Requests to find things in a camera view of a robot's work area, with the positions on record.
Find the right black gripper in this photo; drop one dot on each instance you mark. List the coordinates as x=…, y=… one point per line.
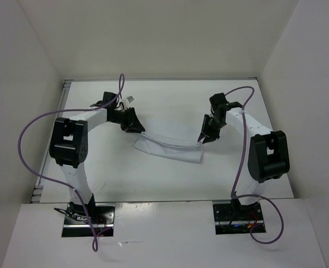
x=210, y=134

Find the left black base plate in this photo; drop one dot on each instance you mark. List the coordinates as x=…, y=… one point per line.
x=76, y=223

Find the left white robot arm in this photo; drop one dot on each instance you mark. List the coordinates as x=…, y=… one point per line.
x=69, y=146

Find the white skirt cloth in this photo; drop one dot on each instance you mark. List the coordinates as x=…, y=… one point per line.
x=170, y=148

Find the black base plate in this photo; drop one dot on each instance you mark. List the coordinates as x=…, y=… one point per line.
x=76, y=223
x=231, y=218

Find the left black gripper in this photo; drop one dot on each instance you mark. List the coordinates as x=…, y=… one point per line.
x=132, y=124

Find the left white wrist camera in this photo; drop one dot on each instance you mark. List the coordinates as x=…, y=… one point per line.
x=125, y=103

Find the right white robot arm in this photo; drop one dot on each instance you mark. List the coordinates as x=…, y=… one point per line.
x=265, y=151

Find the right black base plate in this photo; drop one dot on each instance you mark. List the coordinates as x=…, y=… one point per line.
x=231, y=218

